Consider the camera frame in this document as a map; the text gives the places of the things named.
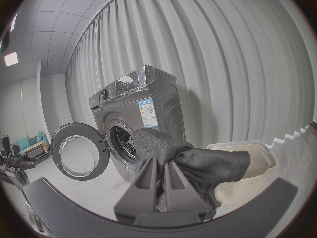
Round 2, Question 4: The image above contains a teal sofa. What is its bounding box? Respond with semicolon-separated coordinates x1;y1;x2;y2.
15;131;49;154

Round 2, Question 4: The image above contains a grey washing machine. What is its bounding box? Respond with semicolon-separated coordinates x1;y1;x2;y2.
89;64;187;179

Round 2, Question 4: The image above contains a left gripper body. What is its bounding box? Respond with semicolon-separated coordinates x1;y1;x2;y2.
11;156;27;171

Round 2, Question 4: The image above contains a ceiling light panel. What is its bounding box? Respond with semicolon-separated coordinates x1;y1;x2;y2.
4;52;18;66
9;12;18;32

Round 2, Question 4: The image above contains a white curtain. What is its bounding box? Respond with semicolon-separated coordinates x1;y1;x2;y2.
64;0;315;149

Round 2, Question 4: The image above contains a cardboard box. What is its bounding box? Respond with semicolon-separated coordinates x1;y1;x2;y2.
24;143;51;162

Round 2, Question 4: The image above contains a cream laundry basket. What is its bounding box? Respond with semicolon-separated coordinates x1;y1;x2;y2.
206;140;277;206

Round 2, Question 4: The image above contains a black garment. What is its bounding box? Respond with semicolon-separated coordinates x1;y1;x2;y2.
134;128;251;220

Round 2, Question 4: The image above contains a washing machine door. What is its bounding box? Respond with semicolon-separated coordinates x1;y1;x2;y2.
50;122;111;181

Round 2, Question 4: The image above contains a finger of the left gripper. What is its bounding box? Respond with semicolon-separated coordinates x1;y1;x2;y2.
22;155;40;165

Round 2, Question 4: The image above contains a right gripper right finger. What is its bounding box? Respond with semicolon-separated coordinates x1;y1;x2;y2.
162;161;209;222

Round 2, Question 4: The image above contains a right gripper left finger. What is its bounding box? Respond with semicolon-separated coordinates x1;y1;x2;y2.
113;156;159;224

